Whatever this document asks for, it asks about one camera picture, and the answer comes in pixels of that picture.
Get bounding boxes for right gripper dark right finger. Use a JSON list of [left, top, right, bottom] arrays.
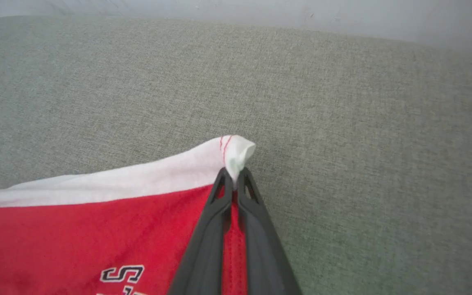
[[236, 167, 303, 295]]

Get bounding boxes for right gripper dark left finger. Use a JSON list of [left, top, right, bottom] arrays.
[[166, 167, 234, 295]]

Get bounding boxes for red and white jersey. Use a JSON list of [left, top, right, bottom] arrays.
[[0, 134, 256, 295]]

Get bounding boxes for grey-green fabric sofa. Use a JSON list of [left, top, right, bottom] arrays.
[[0, 16, 472, 295]]

